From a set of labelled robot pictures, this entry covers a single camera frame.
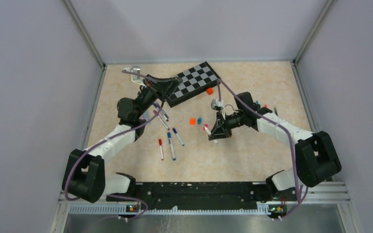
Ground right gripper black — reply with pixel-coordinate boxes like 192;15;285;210
209;110;246;140

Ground blue capped whiteboard marker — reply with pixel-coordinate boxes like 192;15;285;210
158;139;164;161

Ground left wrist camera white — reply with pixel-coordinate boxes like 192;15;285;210
121;65;141;78

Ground light blue eraser block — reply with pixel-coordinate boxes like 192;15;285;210
141;111;150;121

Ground orange red cube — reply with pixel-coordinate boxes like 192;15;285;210
206;87;214;95

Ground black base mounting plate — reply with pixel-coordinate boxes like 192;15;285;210
124;182;296;210

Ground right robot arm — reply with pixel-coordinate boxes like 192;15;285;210
208;92;342;200

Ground purple whiteboard marker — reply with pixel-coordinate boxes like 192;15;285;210
153;102;169;121

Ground black and grey chessboard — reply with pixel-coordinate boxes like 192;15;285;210
167;62;220;107

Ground white marker blue cap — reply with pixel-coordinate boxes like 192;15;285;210
167;132;176;161

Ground aluminium frame rail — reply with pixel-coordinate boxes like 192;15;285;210
51;181;362;233

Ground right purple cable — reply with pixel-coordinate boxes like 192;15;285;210
217;78;309;221

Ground white marker grey cap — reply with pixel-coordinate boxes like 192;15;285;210
153;110;170;131

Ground white marker with pink band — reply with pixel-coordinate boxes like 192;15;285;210
203;127;218;144

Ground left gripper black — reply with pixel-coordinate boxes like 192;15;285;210
135;74;183;118

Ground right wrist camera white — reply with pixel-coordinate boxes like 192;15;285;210
211;99;225;118

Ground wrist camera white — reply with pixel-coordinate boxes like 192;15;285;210
121;65;141;78
211;99;225;118

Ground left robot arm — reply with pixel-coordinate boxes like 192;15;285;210
62;75;182;203

